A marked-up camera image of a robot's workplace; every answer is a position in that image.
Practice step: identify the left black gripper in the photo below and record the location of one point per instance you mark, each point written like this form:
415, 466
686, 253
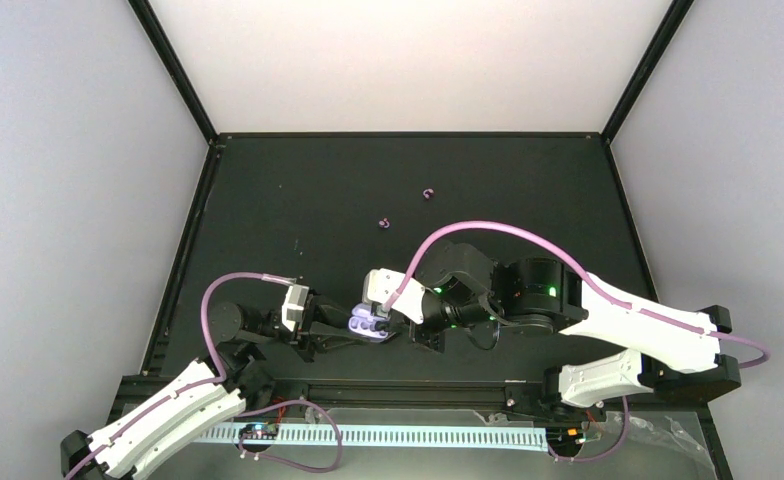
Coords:
309, 340

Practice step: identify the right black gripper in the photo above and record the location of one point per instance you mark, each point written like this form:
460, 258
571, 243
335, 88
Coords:
430, 338

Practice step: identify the lavender earbud charging case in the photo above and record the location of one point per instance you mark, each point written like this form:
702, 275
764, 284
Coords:
363, 317

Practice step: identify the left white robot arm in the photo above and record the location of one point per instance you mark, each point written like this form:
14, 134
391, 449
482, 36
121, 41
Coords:
230, 383

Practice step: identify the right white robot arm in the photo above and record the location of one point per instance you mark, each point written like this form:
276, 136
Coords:
672, 354

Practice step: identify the left circuit board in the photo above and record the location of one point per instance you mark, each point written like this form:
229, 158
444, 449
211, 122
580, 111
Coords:
259, 432

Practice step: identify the circuit board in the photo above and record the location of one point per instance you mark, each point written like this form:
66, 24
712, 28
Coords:
259, 432
566, 435

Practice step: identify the right circuit board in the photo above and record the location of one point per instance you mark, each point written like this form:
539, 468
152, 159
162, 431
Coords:
566, 435

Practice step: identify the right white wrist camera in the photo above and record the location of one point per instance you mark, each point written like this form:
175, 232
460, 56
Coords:
390, 291

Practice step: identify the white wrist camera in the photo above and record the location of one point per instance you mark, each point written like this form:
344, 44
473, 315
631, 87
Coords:
390, 291
293, 306

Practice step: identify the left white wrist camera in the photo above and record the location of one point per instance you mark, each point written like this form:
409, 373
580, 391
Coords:
293, 306

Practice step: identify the black front aluminium rail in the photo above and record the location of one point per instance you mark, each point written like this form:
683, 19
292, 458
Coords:
522, 396

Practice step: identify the white slotted cable duct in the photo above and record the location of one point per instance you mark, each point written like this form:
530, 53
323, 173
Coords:
524, 438

